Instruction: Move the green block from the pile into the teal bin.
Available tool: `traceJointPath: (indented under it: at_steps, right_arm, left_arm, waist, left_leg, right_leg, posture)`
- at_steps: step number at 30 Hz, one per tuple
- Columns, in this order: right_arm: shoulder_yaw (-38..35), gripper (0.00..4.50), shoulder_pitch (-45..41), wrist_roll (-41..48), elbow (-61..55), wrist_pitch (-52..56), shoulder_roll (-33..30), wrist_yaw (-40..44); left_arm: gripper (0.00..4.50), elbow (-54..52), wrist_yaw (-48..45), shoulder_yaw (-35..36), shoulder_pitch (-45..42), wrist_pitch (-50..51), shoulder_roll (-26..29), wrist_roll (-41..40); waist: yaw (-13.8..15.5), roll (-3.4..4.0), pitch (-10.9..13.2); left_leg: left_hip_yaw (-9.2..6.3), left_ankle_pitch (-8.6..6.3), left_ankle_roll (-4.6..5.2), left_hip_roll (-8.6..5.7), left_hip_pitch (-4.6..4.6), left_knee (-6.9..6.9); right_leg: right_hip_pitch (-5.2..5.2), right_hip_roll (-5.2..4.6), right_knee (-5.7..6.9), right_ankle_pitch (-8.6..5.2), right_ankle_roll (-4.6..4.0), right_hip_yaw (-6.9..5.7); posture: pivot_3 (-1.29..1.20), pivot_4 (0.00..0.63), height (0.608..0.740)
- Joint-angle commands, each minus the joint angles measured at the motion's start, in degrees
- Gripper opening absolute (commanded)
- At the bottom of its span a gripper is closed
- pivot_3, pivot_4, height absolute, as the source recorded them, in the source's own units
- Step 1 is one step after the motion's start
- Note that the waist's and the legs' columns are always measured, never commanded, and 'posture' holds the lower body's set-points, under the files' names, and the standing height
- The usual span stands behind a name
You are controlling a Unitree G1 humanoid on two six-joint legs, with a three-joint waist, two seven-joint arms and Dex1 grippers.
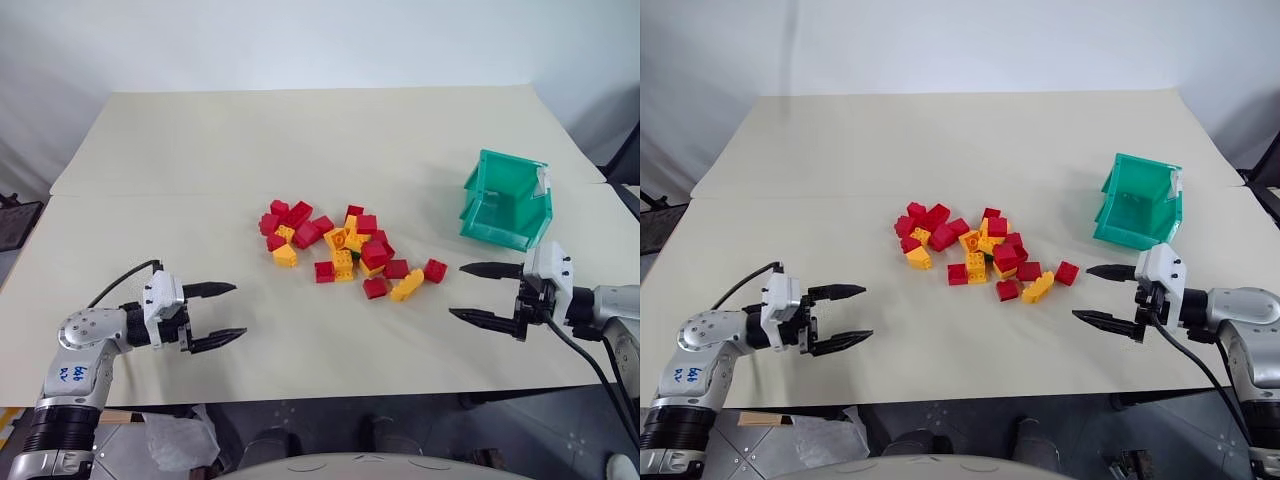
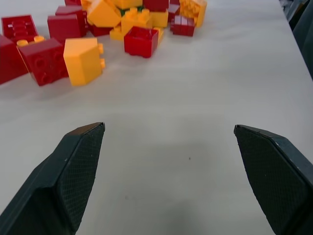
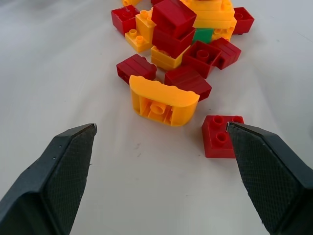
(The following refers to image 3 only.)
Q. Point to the red ribbed block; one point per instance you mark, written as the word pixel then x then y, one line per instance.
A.
pixel 135 68
pixel 228 52
pixel 188 82

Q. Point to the yellow curved toy brick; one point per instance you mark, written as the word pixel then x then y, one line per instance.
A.
pixel 161 102

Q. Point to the large yellow ribbed block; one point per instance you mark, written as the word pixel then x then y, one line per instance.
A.
pixel 212 14

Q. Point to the yellow stepped studded block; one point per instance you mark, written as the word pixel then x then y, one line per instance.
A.
pixel 141 31

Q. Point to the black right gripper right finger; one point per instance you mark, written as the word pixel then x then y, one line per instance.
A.
pixel 269 176

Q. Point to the green block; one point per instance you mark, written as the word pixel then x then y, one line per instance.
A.
pixel 202 35

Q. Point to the large red stacked block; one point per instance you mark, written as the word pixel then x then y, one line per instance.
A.
pixel 172 27

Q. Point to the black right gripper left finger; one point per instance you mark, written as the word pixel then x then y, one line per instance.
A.
pixel 49 181

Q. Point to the red hollow open block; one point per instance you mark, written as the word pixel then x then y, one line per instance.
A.
pixel 200 58

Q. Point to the red flat studded block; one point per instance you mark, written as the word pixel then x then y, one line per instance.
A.
pixel 216 139

